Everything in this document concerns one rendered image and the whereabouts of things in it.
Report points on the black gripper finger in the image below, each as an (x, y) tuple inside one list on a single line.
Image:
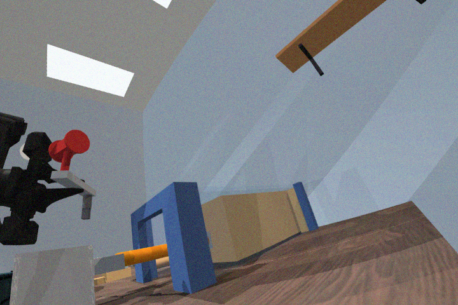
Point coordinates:
[(44, 170), (40, 199)]

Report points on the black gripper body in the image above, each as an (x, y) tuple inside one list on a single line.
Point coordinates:
[(15, 187)]

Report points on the blue inverted u-shaped frame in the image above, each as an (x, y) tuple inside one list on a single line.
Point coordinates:
[(185, 270)]

